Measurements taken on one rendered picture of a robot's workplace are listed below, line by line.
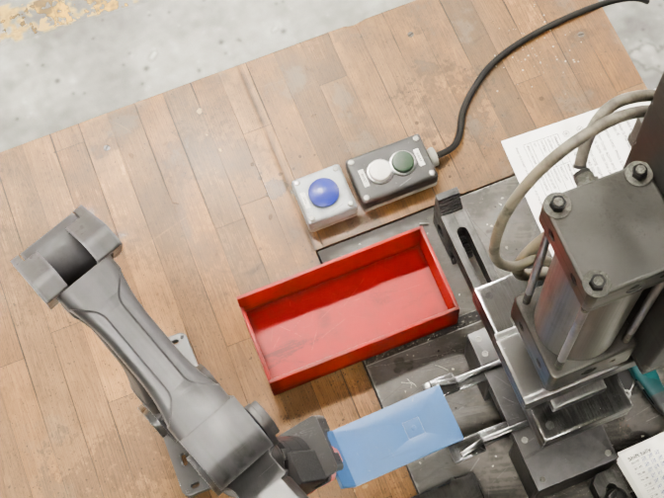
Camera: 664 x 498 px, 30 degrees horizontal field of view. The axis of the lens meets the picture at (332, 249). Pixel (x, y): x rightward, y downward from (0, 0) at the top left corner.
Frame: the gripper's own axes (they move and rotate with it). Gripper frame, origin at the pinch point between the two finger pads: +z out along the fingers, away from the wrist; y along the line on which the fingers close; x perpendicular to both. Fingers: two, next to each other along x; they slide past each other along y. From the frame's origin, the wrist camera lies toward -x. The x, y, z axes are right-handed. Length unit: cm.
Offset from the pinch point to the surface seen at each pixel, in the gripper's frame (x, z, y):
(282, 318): 20.8, 9.5, -4.1
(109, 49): 123, 85, -58
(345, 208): 30.4, 14.4, 8.2
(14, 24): 138, 76, -73
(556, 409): -7.4, -0.8, 26.7
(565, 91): 35, 35, 36
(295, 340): 17.5, 9.7, -3.7
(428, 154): 33.0, 21.4, 19.3
